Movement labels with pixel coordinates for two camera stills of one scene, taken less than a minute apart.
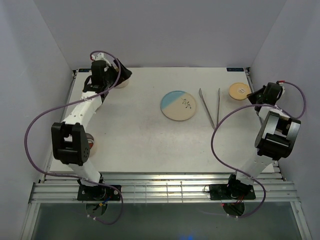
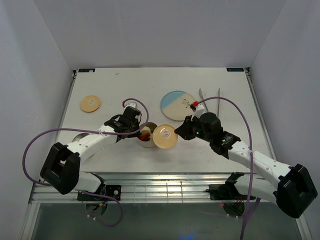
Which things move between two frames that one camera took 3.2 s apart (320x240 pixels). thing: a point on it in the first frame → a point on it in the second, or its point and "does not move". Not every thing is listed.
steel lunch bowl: (123, 84) → (150, 143)
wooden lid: (239, 91) → (164, 136)
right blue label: (235, 69) does not move
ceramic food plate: (178, 105) does not move
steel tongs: (218, 106) does not move
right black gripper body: (257, 95) → (198, 132)
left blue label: (84, 70) does not move
